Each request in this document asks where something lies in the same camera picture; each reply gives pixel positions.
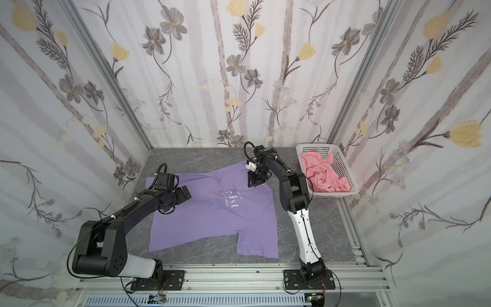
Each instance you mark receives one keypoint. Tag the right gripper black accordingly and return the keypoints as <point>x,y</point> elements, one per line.
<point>255,178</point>

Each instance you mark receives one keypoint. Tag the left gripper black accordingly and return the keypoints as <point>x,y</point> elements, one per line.
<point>181,195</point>

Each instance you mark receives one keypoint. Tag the purple t-shirt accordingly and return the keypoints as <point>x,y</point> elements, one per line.
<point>221,204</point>

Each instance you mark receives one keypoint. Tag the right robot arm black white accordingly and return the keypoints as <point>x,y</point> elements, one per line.
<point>295,199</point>

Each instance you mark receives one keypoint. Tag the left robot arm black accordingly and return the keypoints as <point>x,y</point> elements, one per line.
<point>101,249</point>

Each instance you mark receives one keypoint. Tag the pink t-shirt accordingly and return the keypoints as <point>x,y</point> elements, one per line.
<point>322,176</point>

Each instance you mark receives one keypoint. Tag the white plastic laundry basket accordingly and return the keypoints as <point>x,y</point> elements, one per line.
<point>340,166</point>

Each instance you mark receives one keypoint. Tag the small circuit board left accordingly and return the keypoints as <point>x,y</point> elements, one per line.
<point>157,299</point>

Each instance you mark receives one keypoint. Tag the small circuit board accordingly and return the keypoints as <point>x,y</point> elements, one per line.
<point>157,299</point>
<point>315,299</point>

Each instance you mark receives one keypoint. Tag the white ventilation grille strip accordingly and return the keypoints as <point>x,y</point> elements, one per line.
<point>198,300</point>

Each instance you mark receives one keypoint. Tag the small circuit board right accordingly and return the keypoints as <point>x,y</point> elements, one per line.
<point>315,299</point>

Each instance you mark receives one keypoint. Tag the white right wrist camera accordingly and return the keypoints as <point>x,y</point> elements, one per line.
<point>251,166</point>

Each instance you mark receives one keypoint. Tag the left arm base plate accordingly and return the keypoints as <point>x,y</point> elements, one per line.
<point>168,280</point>

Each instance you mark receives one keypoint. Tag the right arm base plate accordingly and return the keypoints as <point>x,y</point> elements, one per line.
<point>293,279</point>

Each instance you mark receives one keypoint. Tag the aluminium front rail frame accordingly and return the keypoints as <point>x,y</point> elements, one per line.
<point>356,285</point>

